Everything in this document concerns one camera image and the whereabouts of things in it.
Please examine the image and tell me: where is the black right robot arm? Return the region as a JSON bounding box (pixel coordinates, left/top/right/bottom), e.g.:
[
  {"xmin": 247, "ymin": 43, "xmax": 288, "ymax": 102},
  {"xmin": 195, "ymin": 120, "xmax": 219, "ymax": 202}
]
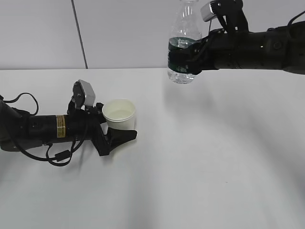
[{"xmin": 168, "ymin": 21, "xmax": 305, "ymax": 75}]

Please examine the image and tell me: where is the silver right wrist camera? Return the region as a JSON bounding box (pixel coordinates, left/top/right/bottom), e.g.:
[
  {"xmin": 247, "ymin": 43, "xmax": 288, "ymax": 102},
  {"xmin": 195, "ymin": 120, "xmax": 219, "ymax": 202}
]
[{"xmin": 200, "ymin": 0, "xmax": 250, "ymax": 34}]

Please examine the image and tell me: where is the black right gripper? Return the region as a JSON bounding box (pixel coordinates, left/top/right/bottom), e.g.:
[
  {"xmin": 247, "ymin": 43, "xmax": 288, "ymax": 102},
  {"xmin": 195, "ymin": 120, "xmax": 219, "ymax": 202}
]
[{"xmin": 168, "ymin": 29, "xmax": 226, "ymax": 74}]

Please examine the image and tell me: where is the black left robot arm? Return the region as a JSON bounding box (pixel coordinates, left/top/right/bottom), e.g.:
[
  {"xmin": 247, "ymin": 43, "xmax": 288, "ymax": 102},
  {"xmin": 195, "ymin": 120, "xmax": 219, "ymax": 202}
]
[{"xmin": 0, "ymin": 100, "xmax": 137, "ymax": 156}]

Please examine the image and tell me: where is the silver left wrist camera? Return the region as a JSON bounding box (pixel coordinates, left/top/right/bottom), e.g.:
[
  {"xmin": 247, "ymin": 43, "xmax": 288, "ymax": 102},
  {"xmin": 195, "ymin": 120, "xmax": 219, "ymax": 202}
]
[{"xmin": 71, "ymin": 80, "xmax": 96, "ymax": 109}]

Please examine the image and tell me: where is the clear water bottle green label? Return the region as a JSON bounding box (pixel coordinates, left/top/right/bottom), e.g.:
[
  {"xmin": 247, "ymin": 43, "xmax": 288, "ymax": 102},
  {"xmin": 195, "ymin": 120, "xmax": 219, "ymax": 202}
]
[{"xmin": 168, "ymin": 0, "xmax": 203, "ymax": 84}]

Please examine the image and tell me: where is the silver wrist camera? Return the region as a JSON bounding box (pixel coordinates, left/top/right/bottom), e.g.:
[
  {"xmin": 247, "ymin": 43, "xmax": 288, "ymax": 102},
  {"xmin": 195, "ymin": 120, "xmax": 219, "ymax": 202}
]
[
  {"xmin": 200, "ymin": 0, "xmax": 250, "ymax": 34},
  {"xmin": 71, "ymin": 80, "xmax": 96, "ymax": 109}
]

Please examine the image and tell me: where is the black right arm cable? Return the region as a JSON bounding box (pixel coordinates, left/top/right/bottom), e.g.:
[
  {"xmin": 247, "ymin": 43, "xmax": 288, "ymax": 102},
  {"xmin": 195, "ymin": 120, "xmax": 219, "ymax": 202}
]
[{"xmin": 287, "ymin": 9, "xmax": 305, "ymax": 27}]

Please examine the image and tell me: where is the white paper cup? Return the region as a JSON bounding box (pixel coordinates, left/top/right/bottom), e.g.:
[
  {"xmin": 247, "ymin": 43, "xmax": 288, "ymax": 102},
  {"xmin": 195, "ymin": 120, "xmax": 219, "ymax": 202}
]
[{"xmin": 102, "ymin": 99, "xmax": 136, "ymax": 130}]

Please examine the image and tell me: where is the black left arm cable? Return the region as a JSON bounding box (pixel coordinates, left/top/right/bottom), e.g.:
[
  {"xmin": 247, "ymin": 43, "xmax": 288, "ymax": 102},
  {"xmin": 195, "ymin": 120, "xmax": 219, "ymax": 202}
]
[{"xmin": 3, "ymin": 92, "xmax": 89, "ymax": 167}]

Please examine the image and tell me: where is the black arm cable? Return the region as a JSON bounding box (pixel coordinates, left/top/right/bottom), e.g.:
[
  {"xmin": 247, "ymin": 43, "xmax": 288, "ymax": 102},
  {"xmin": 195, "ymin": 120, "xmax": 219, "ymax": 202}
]
[
  {"xmin": 287, "ymin": 9, "xmax": 305, "ymax": 27},
  {"xmin": 3, "ymin": 92, "xmax": 89, "ymax": 167}
]

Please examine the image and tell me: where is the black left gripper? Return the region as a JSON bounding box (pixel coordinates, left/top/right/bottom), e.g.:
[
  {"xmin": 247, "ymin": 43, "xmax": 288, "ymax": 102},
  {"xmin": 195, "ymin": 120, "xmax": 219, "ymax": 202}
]
[{"xmin": 66, "ymin": 102, "xmax": 137, "ymax": 156}]

